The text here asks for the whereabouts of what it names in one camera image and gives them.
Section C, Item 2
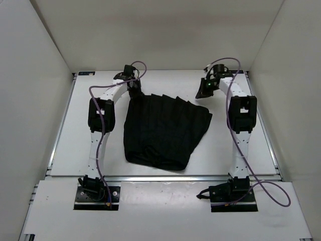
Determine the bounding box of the black pleated skirt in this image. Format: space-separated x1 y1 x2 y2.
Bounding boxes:
123 94 212 171

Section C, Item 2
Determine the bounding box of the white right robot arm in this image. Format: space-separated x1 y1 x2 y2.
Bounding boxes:
196 64 257 201

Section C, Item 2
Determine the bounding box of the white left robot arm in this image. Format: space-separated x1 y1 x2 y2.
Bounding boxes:
85 64 143 182

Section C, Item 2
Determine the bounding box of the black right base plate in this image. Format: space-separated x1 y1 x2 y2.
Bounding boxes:
196 182 258 213

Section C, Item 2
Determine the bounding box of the aluminium table frame rail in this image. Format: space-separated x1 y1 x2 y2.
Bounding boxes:
45 70 284 184

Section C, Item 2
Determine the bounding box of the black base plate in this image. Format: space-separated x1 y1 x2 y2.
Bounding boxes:
74 185 121 211
196 182 258 213

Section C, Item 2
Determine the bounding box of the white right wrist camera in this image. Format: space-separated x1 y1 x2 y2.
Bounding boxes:
203 64 214 75

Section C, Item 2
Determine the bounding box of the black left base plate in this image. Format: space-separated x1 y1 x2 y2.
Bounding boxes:
74 185 121 211

